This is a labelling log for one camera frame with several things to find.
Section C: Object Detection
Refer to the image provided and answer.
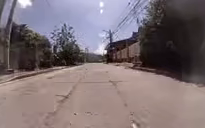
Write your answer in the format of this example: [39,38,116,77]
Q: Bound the utility pole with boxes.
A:
[102,29,115,64]

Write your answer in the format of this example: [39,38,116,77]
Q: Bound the building with dark roof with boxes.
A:
[104,28,143,64]

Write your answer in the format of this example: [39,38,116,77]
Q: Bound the grey concrete road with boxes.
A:
[0,62,205,128]

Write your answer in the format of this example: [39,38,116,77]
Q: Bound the green trees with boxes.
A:
[21,22,86,68]

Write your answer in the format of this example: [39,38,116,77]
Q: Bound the raised concrete sidewalk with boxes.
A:
[0,65,71,88]

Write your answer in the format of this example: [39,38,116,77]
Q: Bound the leaning pole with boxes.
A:
[2,0,19,72]

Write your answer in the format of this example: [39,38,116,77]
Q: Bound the overhead wires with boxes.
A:
[111,0,149,36]

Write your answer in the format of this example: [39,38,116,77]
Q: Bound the dark overgrown wall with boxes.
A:
[138,0,205,86]

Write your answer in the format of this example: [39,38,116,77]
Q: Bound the grey concrete wall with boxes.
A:
[0,22,54,73]

